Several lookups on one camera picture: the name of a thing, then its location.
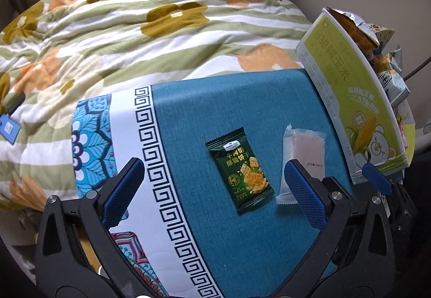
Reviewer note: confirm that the gold foil snack bag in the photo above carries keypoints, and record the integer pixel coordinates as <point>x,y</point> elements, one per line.
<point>350,25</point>

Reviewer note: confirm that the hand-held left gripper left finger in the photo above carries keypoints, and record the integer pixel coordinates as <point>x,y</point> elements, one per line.
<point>123,193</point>

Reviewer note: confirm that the blue patterned tablecloth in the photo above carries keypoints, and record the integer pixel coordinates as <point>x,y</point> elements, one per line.
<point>188,109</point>

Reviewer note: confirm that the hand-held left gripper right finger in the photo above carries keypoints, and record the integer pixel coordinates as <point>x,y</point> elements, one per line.
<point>304,197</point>

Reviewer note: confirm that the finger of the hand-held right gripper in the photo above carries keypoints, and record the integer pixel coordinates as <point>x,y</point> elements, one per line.
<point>377,178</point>

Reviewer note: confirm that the grey white snack bag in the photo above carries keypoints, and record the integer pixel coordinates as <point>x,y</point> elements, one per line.
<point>382,35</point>

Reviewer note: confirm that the dark green cracker packet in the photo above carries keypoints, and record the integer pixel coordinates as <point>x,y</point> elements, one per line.
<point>240,173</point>

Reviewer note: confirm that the blue tag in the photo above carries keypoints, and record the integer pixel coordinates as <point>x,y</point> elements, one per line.
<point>8,127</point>

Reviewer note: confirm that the floral striped quilt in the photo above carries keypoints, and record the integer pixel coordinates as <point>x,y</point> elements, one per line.
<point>118,31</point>

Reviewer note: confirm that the silver snack bag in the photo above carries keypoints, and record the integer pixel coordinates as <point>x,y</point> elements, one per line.
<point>395,82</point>

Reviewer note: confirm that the white pink snack packet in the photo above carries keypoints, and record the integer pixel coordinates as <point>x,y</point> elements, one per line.
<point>301,146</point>

